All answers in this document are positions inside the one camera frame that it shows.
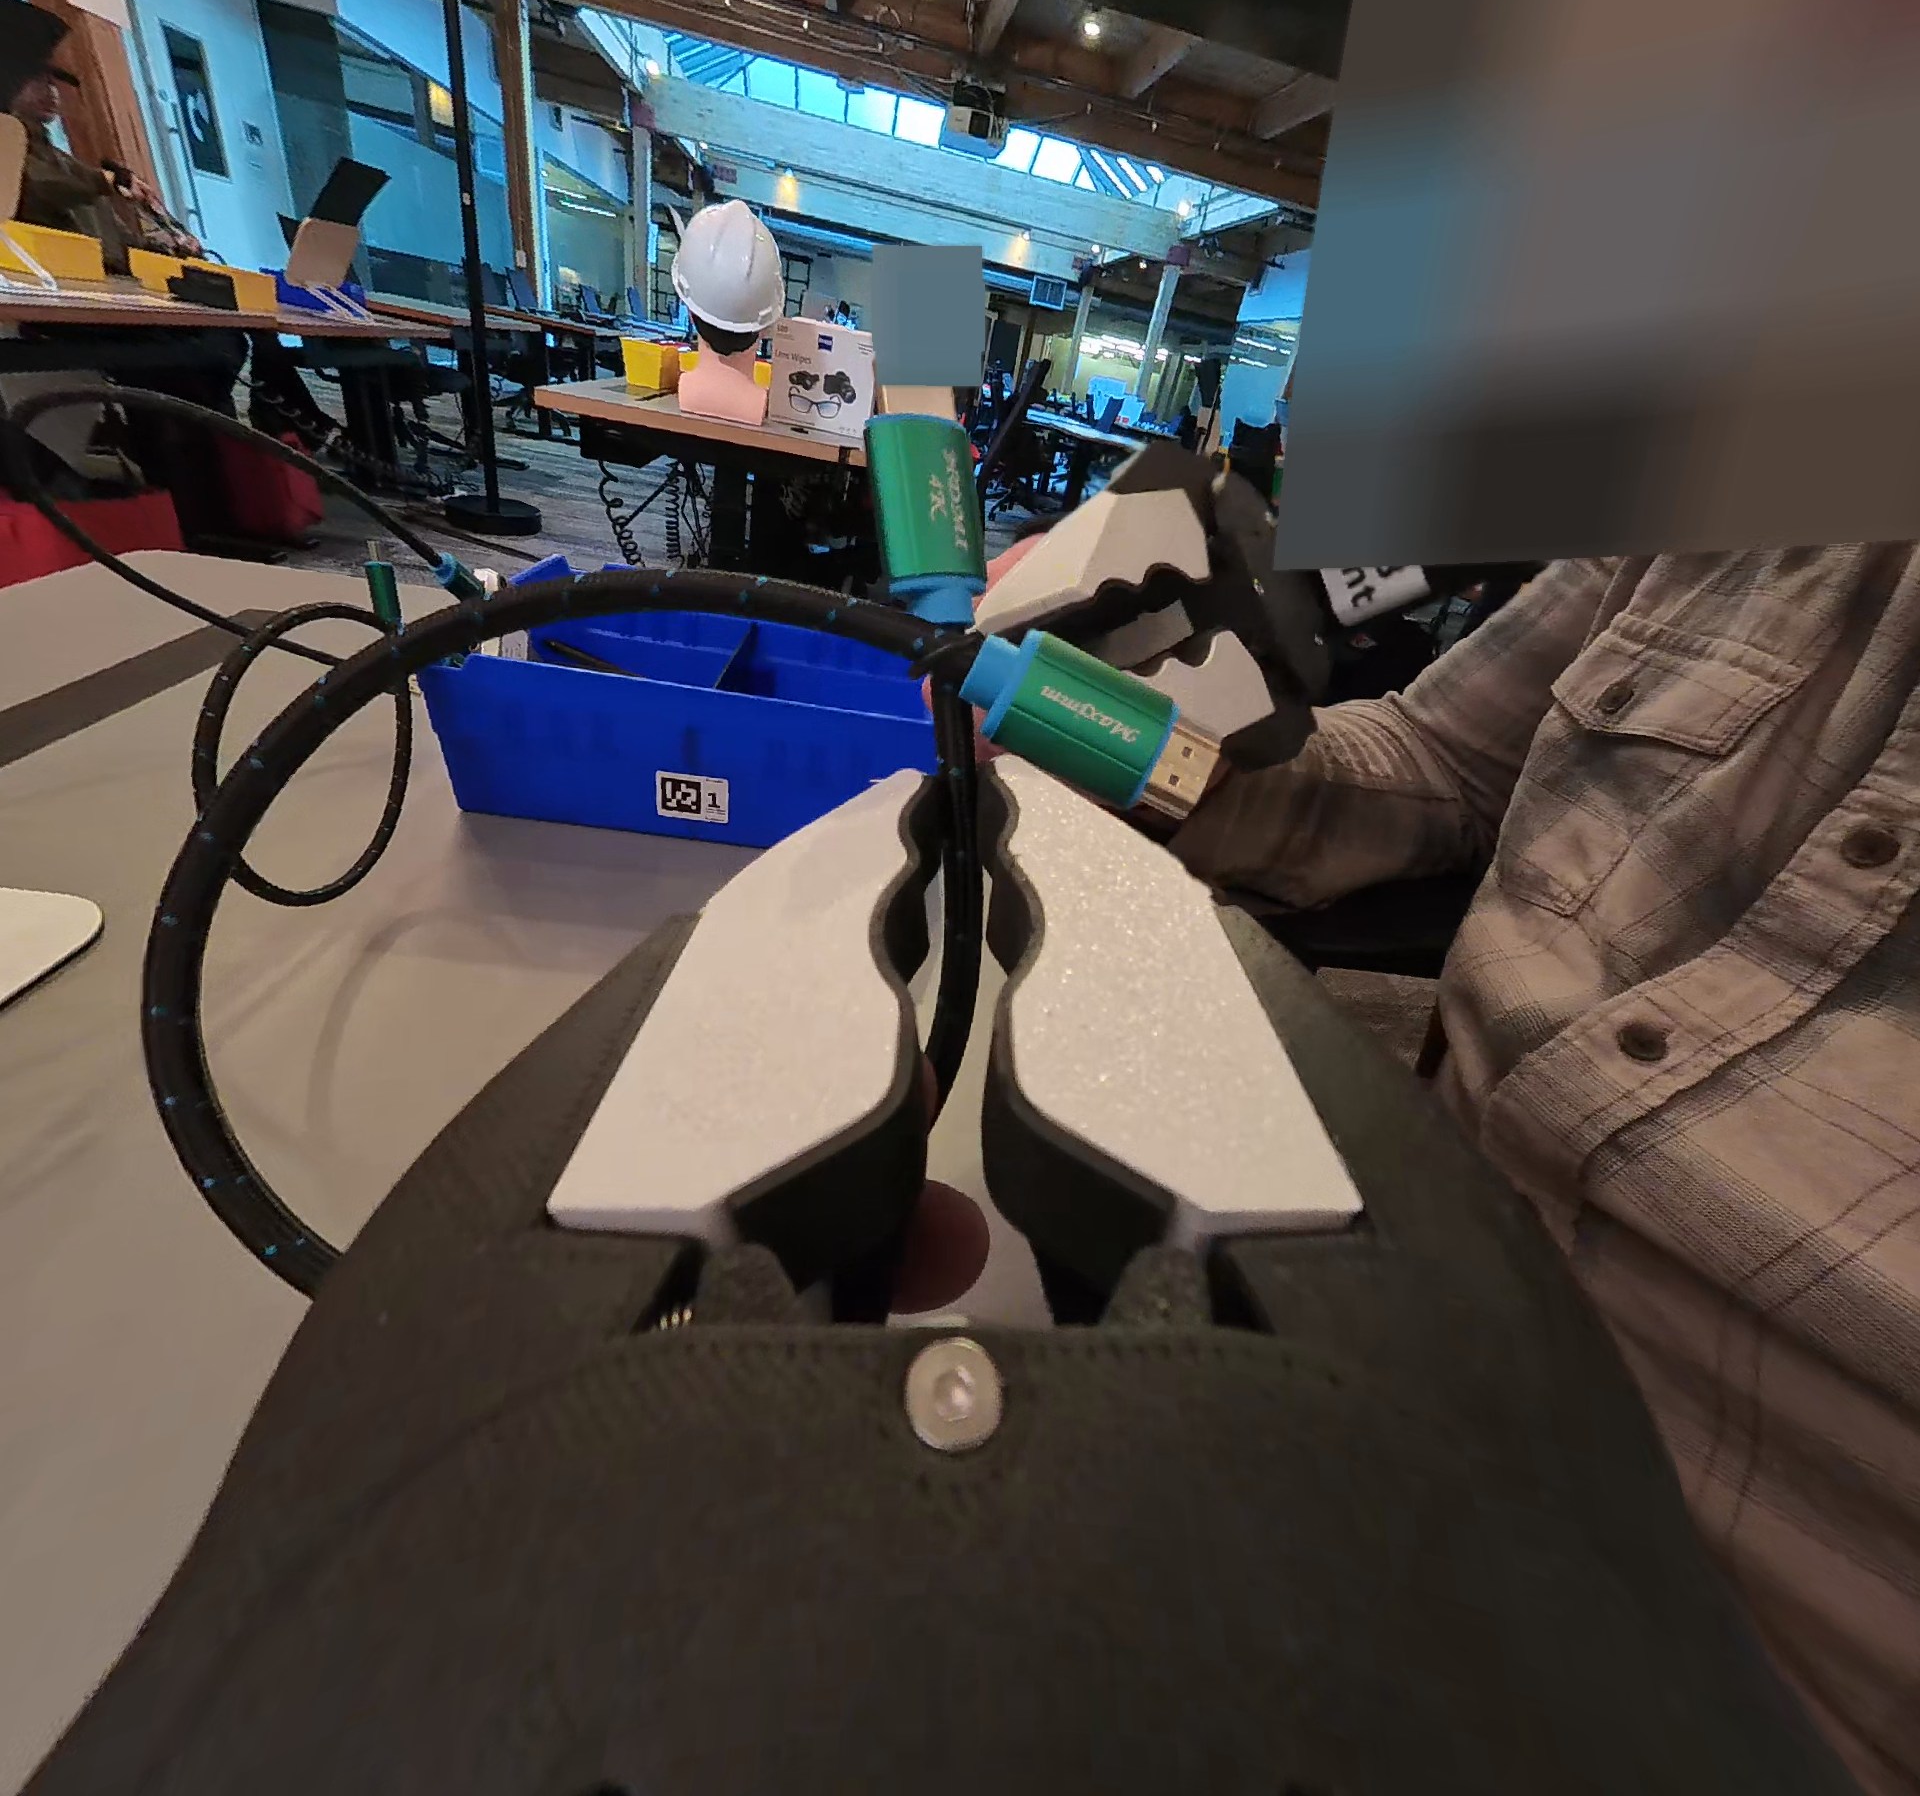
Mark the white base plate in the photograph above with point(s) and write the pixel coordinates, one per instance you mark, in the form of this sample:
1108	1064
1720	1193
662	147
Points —
34	942

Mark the small yellow bin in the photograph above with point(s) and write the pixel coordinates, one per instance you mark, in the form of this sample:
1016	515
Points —
196	280

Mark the white printed box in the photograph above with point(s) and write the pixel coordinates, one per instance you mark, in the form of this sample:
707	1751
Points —
818	380

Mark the pink mannequin head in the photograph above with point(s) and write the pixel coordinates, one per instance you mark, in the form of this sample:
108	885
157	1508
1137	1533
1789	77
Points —
727	380

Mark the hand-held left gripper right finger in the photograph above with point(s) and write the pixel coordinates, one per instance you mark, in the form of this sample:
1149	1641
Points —
1170	1077

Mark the white hard hat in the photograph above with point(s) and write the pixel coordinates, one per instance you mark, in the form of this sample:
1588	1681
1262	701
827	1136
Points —
727	269

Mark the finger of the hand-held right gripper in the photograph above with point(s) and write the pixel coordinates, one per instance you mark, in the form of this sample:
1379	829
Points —
1221	686
1096	560

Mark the wooden desk black legs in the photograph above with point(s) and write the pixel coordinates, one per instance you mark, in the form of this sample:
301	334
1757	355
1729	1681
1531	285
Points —
673	424

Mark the red bin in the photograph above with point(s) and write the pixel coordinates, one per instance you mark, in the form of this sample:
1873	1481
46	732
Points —
270	489
89	536

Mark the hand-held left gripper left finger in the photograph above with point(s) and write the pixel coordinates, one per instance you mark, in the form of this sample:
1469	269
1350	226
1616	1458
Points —
752	1077

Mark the long wooden desk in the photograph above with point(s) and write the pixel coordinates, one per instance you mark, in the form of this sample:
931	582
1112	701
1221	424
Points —
182	327

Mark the person's right forearm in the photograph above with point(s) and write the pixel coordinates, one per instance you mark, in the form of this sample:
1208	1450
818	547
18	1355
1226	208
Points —
1381	748

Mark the black floor pole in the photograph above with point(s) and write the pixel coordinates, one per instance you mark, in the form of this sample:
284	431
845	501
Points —
465	208

